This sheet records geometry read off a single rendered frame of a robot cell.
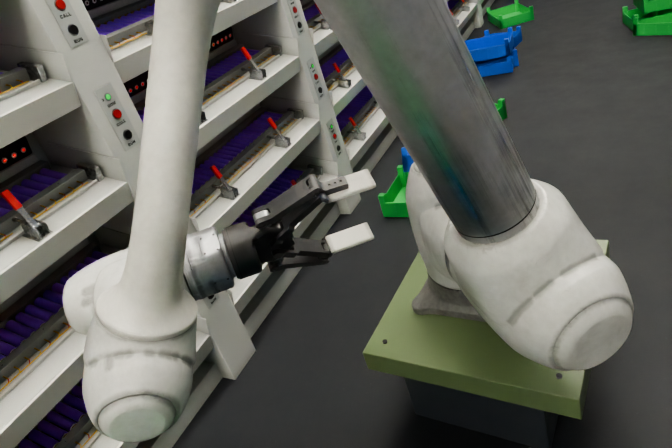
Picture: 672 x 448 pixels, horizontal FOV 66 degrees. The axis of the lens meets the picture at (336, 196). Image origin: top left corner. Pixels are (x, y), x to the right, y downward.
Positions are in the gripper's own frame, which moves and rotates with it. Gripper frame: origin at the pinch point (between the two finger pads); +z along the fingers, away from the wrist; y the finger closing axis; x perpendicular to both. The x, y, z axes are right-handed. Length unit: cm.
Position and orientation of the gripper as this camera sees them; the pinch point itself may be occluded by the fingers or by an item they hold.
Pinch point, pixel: (363, 208)
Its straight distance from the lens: 75.9
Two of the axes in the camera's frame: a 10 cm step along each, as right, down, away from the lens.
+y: -0.4, -5.8, -8.2
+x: -3.6, -7.6, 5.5
